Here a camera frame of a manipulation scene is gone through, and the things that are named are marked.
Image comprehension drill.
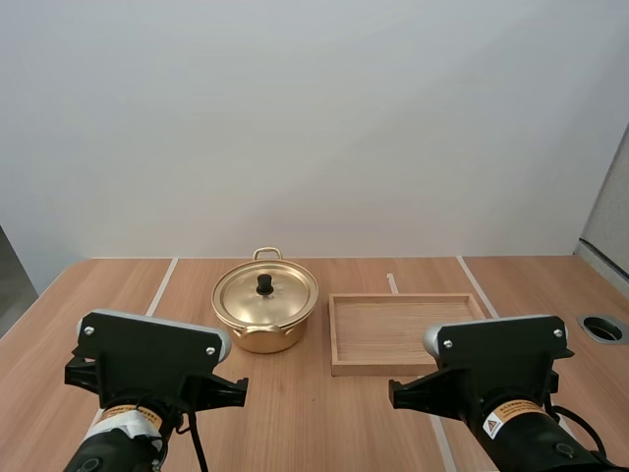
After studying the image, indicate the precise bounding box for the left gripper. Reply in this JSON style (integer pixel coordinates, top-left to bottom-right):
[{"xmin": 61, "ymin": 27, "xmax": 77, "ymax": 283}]
[{"xmin": 63, "ymin": 353, "xmax": 249, "ymax": 410}]

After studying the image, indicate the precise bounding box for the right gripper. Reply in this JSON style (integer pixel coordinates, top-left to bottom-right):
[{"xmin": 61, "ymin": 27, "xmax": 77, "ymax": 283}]
[{"xmin": 387, "ymin": 343, "xmax": 575, "ymax": 424}]

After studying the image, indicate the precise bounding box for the shallow wooden tray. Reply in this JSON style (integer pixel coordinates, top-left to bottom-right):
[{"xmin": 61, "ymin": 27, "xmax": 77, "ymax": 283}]
[{"xmin": 327, "ymin": 293, "xmax": 492, "ymax": 378}]

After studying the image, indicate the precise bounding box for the gold lid with black knob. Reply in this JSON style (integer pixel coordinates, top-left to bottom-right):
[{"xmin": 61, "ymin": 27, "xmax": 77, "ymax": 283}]
[{"xmin": 211, "ymin": 260, "xmax": 319, "ymax": 328}]

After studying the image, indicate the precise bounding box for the black cable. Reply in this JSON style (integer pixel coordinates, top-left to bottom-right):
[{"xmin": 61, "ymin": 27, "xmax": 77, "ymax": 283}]
[
  {"xmin": 548, "ymin": 403, "xmax": 609, "ymax": 456},
  {"xmin": 174, "ymin": 410, "xmax": 210, "ymax": 472}
]

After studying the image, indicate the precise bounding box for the gold pot with two handles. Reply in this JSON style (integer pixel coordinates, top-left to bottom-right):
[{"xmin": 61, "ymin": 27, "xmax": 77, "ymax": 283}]
[{"xmin": 210, "ymin": 247, "xmax": 319, "ymax": 354}]

